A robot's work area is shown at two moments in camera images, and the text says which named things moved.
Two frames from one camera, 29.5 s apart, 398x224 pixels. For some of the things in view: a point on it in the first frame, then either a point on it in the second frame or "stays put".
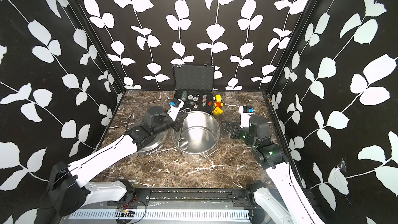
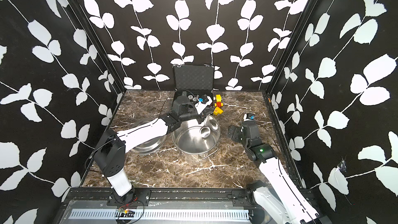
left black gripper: x=179 y=120 → x=202 y=115
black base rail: x=185 y=197 stays put
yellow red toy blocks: x=218 y=110 stays put
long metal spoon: x=183 y=142 → x=204 y=130
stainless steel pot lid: x=157 y=142 stays put
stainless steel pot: x=201 y=130 stays put
